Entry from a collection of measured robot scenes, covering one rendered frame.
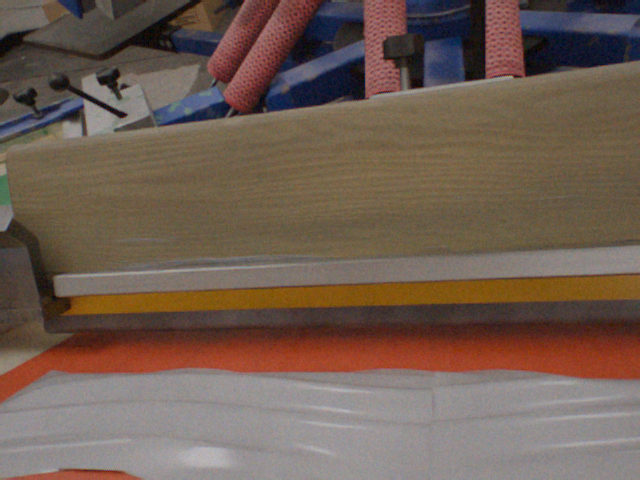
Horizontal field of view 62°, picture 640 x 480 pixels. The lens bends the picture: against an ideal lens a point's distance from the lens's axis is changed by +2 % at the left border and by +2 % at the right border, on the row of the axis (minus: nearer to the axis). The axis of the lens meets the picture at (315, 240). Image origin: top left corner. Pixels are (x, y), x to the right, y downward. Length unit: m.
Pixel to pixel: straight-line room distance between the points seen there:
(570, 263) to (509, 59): 0.44
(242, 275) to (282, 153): 0.06
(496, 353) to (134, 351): 0.17
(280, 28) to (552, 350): 0.66
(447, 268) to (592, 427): 0.07
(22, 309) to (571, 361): 0.24
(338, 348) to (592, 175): 0.12
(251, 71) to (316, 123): 0.60
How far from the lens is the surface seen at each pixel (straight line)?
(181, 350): 0.27
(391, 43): 0.51
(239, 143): 0.24
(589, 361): 0.23
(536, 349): 0.24
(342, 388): 0.19
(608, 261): 0.21
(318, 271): 0.22
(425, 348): 0.24
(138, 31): 1.63
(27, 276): 0.29
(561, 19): 0.95
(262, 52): 0.82
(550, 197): 0.22
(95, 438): 0.20
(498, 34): 0.64
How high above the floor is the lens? 1.42
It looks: 42 degrees down
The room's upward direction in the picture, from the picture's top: 18 degrees counter-clockwise
